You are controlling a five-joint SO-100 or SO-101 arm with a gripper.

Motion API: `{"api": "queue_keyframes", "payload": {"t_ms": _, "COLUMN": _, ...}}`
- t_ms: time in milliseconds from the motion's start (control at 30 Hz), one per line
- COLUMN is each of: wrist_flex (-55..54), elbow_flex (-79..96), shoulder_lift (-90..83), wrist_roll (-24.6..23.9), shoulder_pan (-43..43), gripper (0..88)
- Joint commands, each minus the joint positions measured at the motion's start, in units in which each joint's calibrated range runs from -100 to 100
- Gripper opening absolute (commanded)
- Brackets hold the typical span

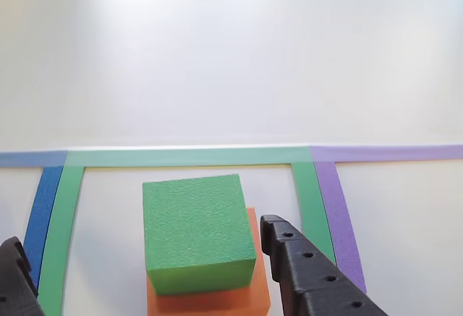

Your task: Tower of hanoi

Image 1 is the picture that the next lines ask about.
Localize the purple tape square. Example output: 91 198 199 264
310 144 463 295

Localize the green cube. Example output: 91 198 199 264
141 174 258 297

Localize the green tape square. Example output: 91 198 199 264
37 145 338 316

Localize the orange block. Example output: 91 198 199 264
146 206 272 316

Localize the blue tape square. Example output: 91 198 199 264
0 150 69 291

